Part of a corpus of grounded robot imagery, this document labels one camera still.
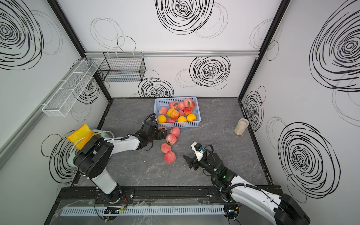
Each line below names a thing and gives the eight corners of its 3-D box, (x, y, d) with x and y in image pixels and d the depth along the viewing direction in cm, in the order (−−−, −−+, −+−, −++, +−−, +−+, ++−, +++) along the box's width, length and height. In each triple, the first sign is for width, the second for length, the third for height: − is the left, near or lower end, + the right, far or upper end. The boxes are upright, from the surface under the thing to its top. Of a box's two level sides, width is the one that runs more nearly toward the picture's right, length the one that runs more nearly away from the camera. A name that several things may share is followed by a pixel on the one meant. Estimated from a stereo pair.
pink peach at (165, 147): (159, 150, 92) (159, 147, 88) (164, 144, 95) (164, 141, 91) (167, 155, 90) (166, 152, 86) (171, 149, 92) (171, 146, 89)
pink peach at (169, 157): (163, 160, 87) (162, 157, 83) (169, 152, 91) (168, 149, 87) (171, 165, 85) (170, 162, 81) (176, 157, 89) (176, 154, 85)
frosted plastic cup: (235, 135, 100) (240, 126, 91) (233, 127, 104) (237, 118, 96) (244, 135, 100) (250, 126, 91) (242, 127, 104) (247, 118, 96)
